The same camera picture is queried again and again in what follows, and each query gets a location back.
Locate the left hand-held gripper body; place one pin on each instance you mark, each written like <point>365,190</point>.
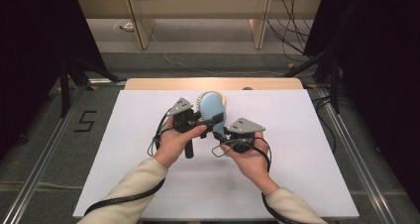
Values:
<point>183,121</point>

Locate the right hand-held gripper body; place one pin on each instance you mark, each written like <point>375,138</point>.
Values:
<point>244,128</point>

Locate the light blue hairbrush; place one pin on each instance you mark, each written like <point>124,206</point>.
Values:
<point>211,105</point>

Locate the person's left hand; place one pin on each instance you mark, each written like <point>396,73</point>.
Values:
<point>171,144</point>

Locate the person's right hand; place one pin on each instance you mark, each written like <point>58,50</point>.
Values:
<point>252,164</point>

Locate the light wooden table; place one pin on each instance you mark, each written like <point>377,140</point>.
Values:
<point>158,84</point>

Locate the white board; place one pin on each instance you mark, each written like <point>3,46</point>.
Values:
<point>204,191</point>

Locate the yellow tape piece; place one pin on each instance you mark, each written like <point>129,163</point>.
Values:
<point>93,88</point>
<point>291,65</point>
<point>310,85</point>

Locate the black metal stand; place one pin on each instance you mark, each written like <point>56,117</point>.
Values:
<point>335,85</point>
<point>65,85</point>

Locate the light wooden desk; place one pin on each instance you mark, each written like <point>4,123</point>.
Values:
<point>198,6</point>

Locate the white round floor outlet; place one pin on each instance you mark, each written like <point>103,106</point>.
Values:
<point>124,26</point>

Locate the black curtain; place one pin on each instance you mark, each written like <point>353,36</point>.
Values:
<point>379,68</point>
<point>29,68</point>

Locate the aluminium floor rail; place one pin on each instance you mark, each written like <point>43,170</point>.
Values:
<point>43,164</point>
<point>360,164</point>

